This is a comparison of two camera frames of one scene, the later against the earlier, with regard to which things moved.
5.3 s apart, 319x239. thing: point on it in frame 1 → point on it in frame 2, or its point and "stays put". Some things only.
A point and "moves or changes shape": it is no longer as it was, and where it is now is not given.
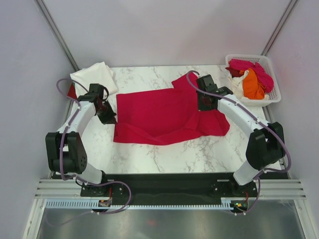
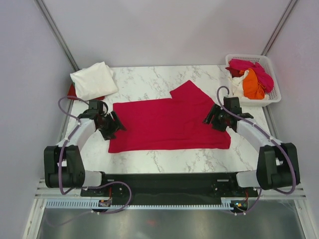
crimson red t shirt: x=157 y=117 moves or changes shape
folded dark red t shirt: x=72 y=91 stays put
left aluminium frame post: x=42 y=6 stays put
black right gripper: x=201 y=107 → x=215 y=110
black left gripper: x=110 y=118 → x=109 y=134
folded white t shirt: x=98 y=73 stays put
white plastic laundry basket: x=274 y=95 stays put
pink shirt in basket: x=265 y=79 stays put
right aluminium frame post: x=271 y=40 stays put
